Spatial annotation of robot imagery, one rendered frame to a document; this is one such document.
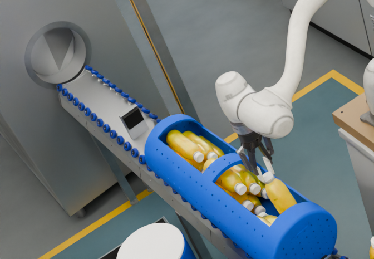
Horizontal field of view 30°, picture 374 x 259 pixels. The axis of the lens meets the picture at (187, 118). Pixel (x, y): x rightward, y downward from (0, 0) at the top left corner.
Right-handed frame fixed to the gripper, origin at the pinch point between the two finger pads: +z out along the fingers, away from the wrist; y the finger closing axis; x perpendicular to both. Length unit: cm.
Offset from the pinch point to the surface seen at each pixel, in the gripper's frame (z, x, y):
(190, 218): 43, -47, 19
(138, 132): 36, -108, 7
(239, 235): 15.8, 2.0, 18.6
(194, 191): 13.9, -27.2, 17.7
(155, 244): 26, -31, 40
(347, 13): 94, -157, -167
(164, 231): 26, -33, 34
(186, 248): 28.8, -21.1, 32.2
